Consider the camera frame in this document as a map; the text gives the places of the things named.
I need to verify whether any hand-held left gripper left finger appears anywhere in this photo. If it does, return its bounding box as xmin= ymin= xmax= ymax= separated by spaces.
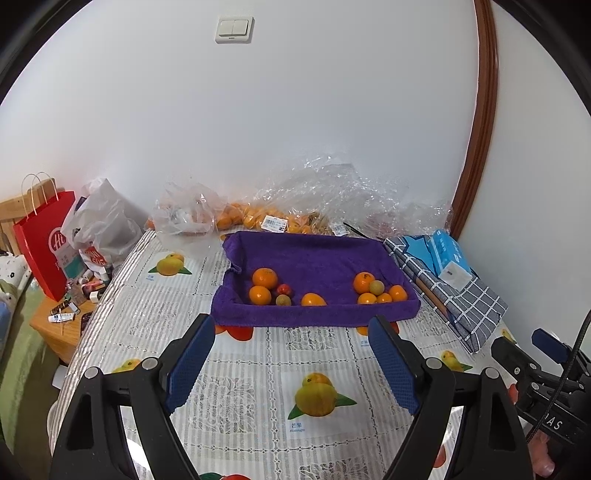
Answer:
xmin=48 ymin=314 xmax=217 ymax=480

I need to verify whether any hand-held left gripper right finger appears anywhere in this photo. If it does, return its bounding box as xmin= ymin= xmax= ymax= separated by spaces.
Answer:
xmin=368 ymin=315 xmax=536 ymax=480

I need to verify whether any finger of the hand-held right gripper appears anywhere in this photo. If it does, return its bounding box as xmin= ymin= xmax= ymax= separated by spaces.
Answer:
xmin=491 ymin=338 xmax=539 ymax=393
xmin=531 ymin=328 xmax=578 ymax=386

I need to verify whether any purple towel lined tray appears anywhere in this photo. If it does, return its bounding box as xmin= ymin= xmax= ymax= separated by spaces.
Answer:
xmin=210 ymin=231 xmax=422 ymax=329

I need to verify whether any person's right hand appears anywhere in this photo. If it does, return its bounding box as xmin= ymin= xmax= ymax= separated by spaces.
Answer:
xmin=526 ymin=431 xmax=566 ymax=480

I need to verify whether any folded grey checked cloth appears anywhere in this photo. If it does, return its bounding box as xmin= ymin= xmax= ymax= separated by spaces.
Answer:
xmin=383 ymin=235 xmax=511 ymax=354

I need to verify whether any fruit print lace tablecloth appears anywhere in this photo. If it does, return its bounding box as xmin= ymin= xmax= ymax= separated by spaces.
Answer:
xmin=46 ymin=228 xmax=532 ymax=480

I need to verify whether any blue tissue pack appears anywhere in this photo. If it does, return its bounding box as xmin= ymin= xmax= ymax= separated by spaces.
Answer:
xmin=426 ymin=228 xmax=481 ymax=291

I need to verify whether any cluster of small bottles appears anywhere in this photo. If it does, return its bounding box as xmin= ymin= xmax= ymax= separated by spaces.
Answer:
xmin=65 ymin=265 xmax=114 ymax=308

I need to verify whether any red print plastic bag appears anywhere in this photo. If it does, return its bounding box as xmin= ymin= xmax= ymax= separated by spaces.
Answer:
xmin=78 ymin=246 xmax=116 ymax=280

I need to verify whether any wooden bedside table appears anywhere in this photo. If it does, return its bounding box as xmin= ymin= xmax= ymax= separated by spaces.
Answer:
xmin=30 ymin=277 xmax=109 ymax=365

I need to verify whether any clear plastic bag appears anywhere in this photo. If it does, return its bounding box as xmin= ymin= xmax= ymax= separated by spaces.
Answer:
xmin=152 ymin=182 xmax=227 ymax=236

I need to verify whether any clear bag of oranges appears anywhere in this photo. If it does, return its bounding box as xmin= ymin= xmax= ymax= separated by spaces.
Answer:
xmin=217 ymin=200 xmax=333 ymax=236

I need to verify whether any plastic bag of oranges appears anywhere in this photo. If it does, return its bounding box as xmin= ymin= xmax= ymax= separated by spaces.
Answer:
xmin=259 ymin=152 xmax=455 ymax=241

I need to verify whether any white plastic bag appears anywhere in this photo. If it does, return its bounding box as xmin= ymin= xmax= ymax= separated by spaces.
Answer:
xmin=61 ymin=178 xmax=144 ymax=280

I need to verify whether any green bedsheet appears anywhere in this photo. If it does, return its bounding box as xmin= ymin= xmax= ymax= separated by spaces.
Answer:
xmin=0 ymin=277 xmax=61 ymax=444

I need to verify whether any red paper bag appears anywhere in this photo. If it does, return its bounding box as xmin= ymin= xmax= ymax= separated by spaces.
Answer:
xmin=13 ymin=172 xmax=77 ymax=303

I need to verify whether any white plush toy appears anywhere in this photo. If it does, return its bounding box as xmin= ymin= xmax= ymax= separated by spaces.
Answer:
xmin=0 ymin=253 xmax=31 ymax=289

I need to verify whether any wooden headboard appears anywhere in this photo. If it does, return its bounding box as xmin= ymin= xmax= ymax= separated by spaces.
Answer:
xmin=0 ymin=196 xmax=28 ymax=252

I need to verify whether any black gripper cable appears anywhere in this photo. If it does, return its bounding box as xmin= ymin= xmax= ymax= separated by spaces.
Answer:
xmin=524 ymin=309 xmax=591 ymax=445

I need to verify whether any brown wooden door frame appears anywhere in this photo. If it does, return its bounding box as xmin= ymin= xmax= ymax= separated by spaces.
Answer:
xmin=450 ymin=0 xmax=499 ymax=241

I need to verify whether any white light switch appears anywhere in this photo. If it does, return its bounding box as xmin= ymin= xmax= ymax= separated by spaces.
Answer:
xmin=216 ymin=16 xmax=254 ymax=44

